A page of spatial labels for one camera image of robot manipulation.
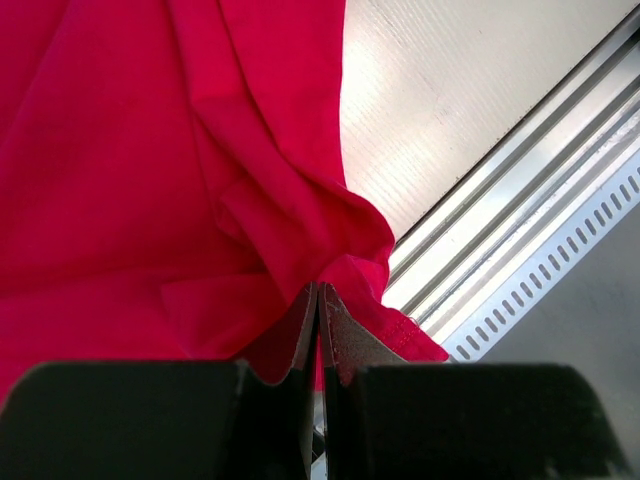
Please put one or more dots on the aluminium mounting rail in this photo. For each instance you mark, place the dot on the aluminium mounting rail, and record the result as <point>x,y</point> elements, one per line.
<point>495,218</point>

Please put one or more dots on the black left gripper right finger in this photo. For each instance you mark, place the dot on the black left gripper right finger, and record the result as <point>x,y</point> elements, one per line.
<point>386,418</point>

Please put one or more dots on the crimson pink t shirt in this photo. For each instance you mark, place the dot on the crimson pink t shirt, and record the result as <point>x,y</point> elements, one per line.
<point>171,178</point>

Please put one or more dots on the white slotted cable duct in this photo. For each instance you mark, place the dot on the white slotted cable duct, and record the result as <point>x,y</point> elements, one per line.
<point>568,242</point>

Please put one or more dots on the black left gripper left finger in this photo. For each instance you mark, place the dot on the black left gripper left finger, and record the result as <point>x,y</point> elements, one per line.
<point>250,418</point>

